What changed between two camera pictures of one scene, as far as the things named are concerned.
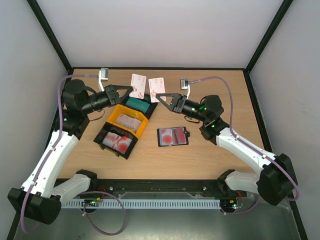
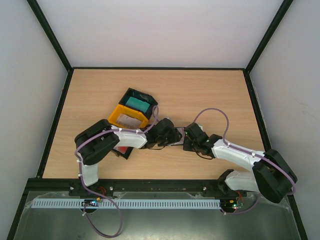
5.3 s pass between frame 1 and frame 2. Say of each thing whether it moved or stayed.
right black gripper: moved
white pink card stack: stayed
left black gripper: moved
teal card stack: stayed
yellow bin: stayed
